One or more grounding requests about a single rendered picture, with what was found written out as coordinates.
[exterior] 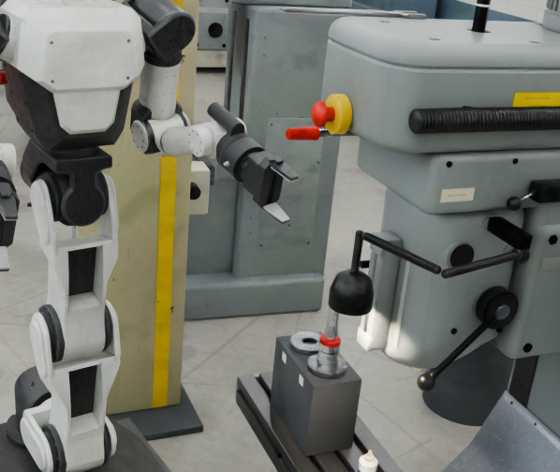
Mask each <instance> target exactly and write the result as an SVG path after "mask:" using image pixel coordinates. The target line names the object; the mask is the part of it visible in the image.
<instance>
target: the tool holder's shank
mask: <svg viewBox="0 0 560 472"><path fill-rule="evenodd" d="M338 319H339V313H337V312H335V311H333V310H332V309H331V308H330V307H329V313H328V320H327V325H326V328H325V332H324V334H325V335H326V339H328V340H335V339H336V337H337V336H338Z"/></svg>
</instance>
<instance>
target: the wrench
mask: <svg viewBox="0 0 560 472"><path fill-rule="evenodd" d="M281 10H282V11H284V12H290V13H313V14H335V15H358V16H379V17H401V18H404V19H422V20H426V15H425V14H417V11H405V10H394V11H384V10H371V9H366V10H363V9H341V8H321V7H281Z"/></svg>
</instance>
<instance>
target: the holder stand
mask: <svg viewBox="0 0 560 472"><path fill-rule="evenodd" d="M322 334H323V333H322V332H298V333H295V334H294V335H287V336H279V337H276V343H275V352H274V363H273V381H272V390H271V400H270V403H271V404H272V406H273V408H274V410H275V411H276V413H277V414H278V416H279V417H280V419H281V420H282V422H283V423H284V424H285V426H286V427H287V429H288V431H289V432H290V434H291V435H292V437H293V438H294V440H295V441H296V443H297V445H298V446H299V448H300V449H301V451H302V453H303V454H304V456H310V455H315V454H320V453H325V452H330V451H336V450H344V449H350V448H352V443H353V436H354V431H355V424H356V418H357V411H358V405H359V399H360V392H361V378H360V376H359V375H358V374H357V373H356V372H355V371H354V369H353V368H352V367H351V366H350V365H349V364H348V362H347V361H346V360H345V359H344V357H343V356H342V355H341V354H340V353H339V360H338V365H337V367H335V368H332V369H326V368H322V367H320V366H319V365H318V364H317V354H318V347H319V339H320V336H321V335H322Z"/></svg>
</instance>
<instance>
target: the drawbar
mask: <svg viewBox="0 0 560 472"><path fill-rule="evenodd" d="M477 4H480V5H490V4H491V0H477ZM489 8H490V7H479V6H476V9H475V15H474V21H473V26H472V31H473V32H480V33H485V29H486V24H487V19H488V14H489Z"/></svg>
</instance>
